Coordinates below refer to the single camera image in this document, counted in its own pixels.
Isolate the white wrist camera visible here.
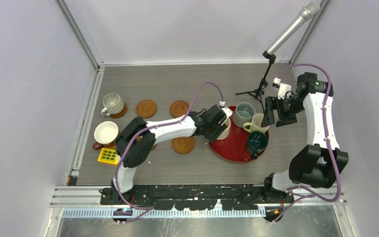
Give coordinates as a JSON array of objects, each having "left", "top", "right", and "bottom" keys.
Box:
[
  {"left": 272, "top": 78, "right": 292, "bottom": 99},
  {"left": 219, "top": 101, "right": 233, "bottom": 125}
]

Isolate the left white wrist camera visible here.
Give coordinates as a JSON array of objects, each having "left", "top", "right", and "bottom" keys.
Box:
[{"left": 219, "top": 101, "right": 233, "bottom": 125}]

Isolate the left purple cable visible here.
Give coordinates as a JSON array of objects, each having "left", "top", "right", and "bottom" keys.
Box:
[{"left": 114, "top": 81, "right": 226, "bottom": 224}]

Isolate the dark teal cup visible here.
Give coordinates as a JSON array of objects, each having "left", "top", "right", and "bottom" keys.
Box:
[{"left": 245, "top": 131, "right": 268, "bottom": 159}]

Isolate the aluminium front rail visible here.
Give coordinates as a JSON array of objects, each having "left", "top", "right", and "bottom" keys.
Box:
[{"left": 50, "top": 185, "right": 348, "bottom": 208}]

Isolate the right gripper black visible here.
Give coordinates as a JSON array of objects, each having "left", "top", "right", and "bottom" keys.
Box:
[{"left": 262, "top": 96, "right": 305, "bottom": 127}]

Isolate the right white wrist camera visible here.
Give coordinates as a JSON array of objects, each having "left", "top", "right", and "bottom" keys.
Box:
[{"left": 272, "top": 78, "right": 292, "bottom": 99}]

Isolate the light green cup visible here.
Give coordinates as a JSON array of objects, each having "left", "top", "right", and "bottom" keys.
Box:
[{"left": 242, "top": 113, "right": 270, "bottom": 133}]

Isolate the small dark wooden coaster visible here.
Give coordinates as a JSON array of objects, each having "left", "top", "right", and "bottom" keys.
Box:
[{"left": 109, "top": 104, "right": 128, "bottom": 119}]

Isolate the silver microphone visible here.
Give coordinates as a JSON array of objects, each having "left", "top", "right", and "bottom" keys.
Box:
[{"left": 263, "top": 1, "right": 320, "bottom": 59}]

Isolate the brown ringed wooden coaster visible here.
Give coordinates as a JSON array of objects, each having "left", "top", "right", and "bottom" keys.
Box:
[
  {"left": 136, "top": 136, "right": 156, "bottom": 151},
  {"left": 169, "top": 100, "right": 190, "bottom": 118},
  {"left": 136, "top": 99, "right": 157, "bottom": 119},
  {"left": 172, "top": 137, "right": 195, "bottom": 154}
]

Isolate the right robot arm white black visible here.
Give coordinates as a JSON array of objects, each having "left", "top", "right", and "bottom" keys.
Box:
[{"left": 261, "top": 72, "right": 349, "bottom": 203}]

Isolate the red round tray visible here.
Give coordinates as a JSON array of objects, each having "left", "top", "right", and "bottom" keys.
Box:
[{"left": 208, "top": 105, "right": 269, "bottom": 163}]

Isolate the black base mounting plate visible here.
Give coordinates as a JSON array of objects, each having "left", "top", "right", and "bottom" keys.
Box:
[{"left": 99, "top": 184, "right": 294, "bottom": 211}]

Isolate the grey blue cup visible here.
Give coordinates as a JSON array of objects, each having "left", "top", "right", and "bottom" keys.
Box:
[{"left": 232, "top": 102, "right": 256, "bottom": 128}]

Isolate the large cream mug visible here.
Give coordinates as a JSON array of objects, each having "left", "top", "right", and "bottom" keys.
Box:
[{"left": 217, "top": 118, "right": 231, "bottom": 140}]

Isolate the white cup red outside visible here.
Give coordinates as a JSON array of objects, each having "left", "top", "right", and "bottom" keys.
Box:
[{"left": 92, "top": 121, "right": 119, "bottom": 150}]

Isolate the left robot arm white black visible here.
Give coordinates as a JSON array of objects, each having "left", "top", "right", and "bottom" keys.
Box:
[{"left": 113, "top": 105, "right": 233, "bottom": 204}]

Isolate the yellow toy block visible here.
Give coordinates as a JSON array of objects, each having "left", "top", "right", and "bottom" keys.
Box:
[{"left": 97, "top": 148, "right": 118, "bottom": 165}]

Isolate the grey striped ribbed cup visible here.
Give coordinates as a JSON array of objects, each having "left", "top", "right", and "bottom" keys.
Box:
[{"left": 101, "top": 93, "right": 126, "bottom": 116}]

